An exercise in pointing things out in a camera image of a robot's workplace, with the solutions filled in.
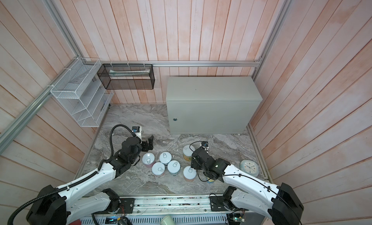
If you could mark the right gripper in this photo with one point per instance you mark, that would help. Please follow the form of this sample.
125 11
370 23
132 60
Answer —
194 163

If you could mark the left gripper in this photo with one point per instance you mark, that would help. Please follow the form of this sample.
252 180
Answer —
145 143

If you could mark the blue can pull tab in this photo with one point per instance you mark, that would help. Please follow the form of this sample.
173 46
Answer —
174 167

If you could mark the white cup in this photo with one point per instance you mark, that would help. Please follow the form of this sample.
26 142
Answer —
167 220

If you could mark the black mesh basket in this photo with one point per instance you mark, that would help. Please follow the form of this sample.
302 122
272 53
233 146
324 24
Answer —
127 76

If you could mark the white wire shelf rack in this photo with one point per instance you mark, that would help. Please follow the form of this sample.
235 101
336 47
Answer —
81 92

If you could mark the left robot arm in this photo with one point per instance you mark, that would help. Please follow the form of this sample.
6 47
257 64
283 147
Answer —
65 204

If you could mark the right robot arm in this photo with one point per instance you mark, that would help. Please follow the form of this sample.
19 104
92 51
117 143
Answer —
224 171

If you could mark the tall can green label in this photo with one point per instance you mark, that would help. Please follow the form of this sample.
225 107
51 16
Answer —
187 152

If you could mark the white round clock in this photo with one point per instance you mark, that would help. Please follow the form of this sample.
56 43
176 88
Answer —
250 167

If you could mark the aluminium mounting rail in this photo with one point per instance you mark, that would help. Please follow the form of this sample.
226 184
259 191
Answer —
174 203

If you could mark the grey metal cabinet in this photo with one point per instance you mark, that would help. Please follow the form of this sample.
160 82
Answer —
211 105

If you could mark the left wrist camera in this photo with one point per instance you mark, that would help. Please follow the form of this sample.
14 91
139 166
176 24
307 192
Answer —
137 130

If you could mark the silver can pull tab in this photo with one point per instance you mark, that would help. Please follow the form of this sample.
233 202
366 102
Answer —
165 158

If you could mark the pink can white lid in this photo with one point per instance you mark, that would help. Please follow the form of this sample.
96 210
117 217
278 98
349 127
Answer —
158 169

